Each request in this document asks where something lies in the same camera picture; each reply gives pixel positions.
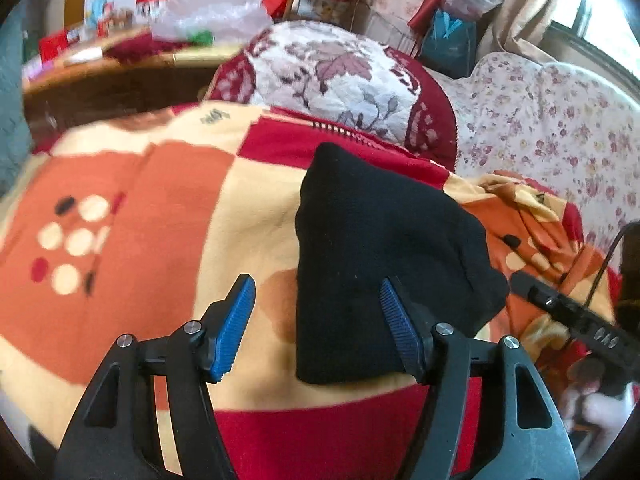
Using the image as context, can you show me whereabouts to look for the black pants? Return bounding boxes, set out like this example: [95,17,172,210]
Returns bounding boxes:
[295,143,509,385]

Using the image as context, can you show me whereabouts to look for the right hand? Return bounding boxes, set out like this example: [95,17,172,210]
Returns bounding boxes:
[558,356,634,438]

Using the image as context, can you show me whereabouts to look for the red orange cream blanket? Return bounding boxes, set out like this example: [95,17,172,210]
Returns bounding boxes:
[1,101,620,479]

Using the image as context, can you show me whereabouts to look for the floral bed sheet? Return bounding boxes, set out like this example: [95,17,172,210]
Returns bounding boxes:
[433,53,639,250]

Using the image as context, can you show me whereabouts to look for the wooden desk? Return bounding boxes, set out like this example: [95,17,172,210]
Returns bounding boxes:
[23,27,241,146]

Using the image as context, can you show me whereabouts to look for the floral red white pillow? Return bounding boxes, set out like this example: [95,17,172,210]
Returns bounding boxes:
[205,21,457,169]

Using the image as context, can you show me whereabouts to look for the teal fleece garment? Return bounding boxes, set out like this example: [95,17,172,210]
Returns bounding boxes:
[0,3,32,196]

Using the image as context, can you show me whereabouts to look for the teal gift bag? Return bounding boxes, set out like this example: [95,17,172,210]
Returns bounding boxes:
[419,9,477,79]

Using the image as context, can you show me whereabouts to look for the dark red cloth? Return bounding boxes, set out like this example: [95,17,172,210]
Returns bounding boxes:
[103,34,190,64]

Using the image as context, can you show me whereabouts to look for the clear plastic bag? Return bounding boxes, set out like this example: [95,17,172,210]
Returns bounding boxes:
[150,0,273,44]

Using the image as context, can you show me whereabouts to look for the red box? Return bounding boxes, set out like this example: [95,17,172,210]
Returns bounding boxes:
[38,29,70,63]

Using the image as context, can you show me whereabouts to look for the beige curtain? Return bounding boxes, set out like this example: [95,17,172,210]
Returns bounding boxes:
[476,0,558,64]

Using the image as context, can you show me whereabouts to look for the black cable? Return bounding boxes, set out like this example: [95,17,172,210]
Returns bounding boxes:
[584,220,640,311]

